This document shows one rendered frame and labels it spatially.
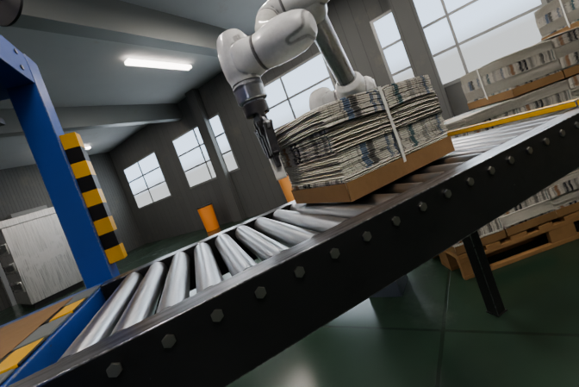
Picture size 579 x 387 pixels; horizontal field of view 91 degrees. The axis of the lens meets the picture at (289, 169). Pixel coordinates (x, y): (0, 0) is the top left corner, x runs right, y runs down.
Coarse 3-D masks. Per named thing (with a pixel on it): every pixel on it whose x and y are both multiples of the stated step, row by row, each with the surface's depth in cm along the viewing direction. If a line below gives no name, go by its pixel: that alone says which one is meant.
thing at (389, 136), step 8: (376, 96) 69; (384, 96) 70; (376, 104) 69; (392, 104) 71; (384, 112) 70; (392, 112) 71; (384, 120) 70; (384, 128) 69; (392, 128) 70; (400, 128) 71; (384, 136) 70; (392, 136) 70; (400, 136) 73; (392, 144) 70; (392, 152) 70; (400, 152) 71; (408, 152) 72
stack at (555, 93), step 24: (528, 96) 152; (552, 96) 153; (576, 96) 153; (456, 120) 155; (480, 120) 152; (528, 120) 153; (552, 192) 154; (576, 192) 154; (504, 216) 154; (528, 216) 154; (576, 216) 154; (504, 240) 157; (528, 240) 168; (552, 240) 154; (456, 264) 168; (504, 264) 154
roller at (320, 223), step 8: (272, 216) 94; (280, 216) 86; (288, 216) 80; (296, 216) 74; (304, 216) 70; (312, 216) 66; (320, 216) 63; (328, 216) 60; (296, 224) 73; (304, 224) 68; (312, 224) 63; (320, 224) 60; (328, 224) 57; (336, 224) 54; (320, 232) 60
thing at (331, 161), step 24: (360, 96) 67; (312, 120) 65; (336, 120) 65; (360, 120) 66; (288, 144) 81; (312, 144) 70; (336, 144) 63; (360, 144) 66; (384, 144) 69; (288, 168) 86; (312, 168) 74; (336, 168) 64; (360, 168) 66
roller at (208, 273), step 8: (200, 248) 78; (208, 248) 77; (200, 256) 68; (208, 256) 66; (200, 264) 61; (208, 264) 59; (216, 264) 62; (200, 272) 55; (208, 272) 52; (216, 272) 53; (200, 280) 50; (208, 280) 48; (216, 280) 47; (200, 288) 46
